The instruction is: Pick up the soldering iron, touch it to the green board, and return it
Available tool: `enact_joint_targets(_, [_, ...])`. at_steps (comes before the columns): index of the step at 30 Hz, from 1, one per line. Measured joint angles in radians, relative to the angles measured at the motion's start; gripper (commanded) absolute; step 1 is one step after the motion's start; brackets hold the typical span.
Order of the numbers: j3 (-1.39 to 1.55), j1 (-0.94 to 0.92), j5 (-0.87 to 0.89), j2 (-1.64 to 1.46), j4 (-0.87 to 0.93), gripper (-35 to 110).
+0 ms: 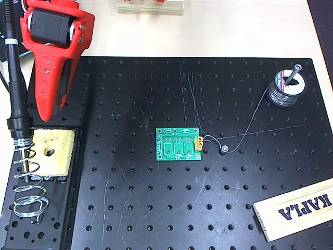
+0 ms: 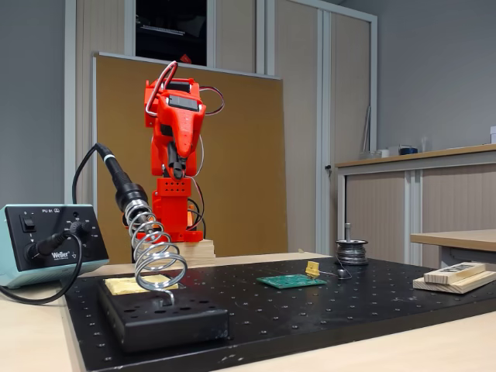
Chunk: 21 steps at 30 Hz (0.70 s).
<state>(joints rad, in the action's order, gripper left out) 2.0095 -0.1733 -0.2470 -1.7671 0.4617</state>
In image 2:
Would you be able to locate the yellow power connector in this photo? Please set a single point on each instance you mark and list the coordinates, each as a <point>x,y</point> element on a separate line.
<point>312,268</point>

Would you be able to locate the white box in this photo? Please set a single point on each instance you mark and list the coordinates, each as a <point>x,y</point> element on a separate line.
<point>493,135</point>

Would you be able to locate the black device inside cabinet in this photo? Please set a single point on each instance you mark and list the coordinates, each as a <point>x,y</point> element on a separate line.
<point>170,35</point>

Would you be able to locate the black stand with spring holder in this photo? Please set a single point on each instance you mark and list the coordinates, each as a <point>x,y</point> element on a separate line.
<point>174,325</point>

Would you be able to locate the clear plastic container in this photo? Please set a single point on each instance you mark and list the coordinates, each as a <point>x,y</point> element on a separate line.
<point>374,155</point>

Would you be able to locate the red robot arm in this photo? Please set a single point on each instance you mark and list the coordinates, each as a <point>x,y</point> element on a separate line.
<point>170,201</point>

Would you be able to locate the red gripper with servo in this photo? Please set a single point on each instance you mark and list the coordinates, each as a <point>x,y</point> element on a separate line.
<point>184,133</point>

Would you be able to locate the low cabinet with wooden top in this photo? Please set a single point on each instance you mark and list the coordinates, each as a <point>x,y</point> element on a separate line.
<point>376,209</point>

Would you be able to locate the teal Weller soldering station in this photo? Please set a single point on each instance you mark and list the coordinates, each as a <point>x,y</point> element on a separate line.
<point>42,221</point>

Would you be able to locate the small round metal magnet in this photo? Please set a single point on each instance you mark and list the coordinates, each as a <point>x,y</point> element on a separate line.
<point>342,274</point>

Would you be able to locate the tall beige shutter cabinet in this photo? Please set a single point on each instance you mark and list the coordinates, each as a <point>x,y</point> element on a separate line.
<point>298,116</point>

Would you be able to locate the plain wooden plank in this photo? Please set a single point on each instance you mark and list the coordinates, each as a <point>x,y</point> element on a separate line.
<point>465,287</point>

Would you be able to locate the wooden plank with Kapla print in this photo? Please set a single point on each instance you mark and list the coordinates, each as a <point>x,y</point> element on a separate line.
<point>453,273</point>

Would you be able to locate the black soldering iron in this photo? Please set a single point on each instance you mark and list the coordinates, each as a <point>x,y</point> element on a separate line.
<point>116,174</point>

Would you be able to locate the black perforated breadboard plate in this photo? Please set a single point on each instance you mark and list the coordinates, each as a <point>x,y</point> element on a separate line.
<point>310,314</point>

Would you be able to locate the steel bolt through spool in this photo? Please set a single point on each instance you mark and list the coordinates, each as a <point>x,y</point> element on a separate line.
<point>349,230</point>

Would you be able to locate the wooden desk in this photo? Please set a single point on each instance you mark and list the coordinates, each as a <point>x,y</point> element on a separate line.
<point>457,238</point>

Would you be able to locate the green circuit board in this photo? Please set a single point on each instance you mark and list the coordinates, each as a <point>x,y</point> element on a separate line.
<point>286,282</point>

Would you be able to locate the yellow cleaning sponge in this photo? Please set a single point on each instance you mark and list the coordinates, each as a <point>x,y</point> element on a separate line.
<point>120,287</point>

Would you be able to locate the grey metal rail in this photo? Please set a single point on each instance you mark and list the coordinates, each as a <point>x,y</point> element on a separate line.
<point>366,131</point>

